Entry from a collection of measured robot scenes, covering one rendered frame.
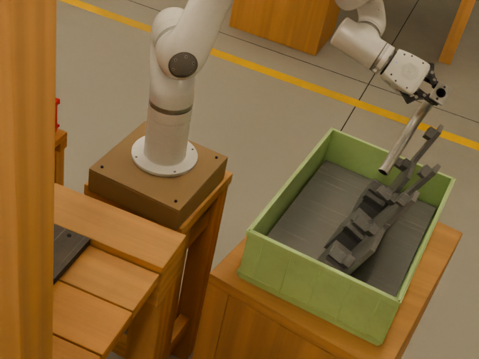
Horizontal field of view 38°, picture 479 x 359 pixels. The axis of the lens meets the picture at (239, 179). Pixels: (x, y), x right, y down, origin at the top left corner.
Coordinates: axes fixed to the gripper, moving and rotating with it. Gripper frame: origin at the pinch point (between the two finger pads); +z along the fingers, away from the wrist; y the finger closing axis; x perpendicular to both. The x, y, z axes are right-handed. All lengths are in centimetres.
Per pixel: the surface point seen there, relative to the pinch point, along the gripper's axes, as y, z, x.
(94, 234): -81, -53, -2
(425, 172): -20.5, 8.3, -2.5
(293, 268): -60, -7, -2
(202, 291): -79, -23, 64
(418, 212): -21.7, 18.9, 31.6
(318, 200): -36.4, -8.8, 28.7
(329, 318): -65, 8, 2
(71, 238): -85, -56, -4
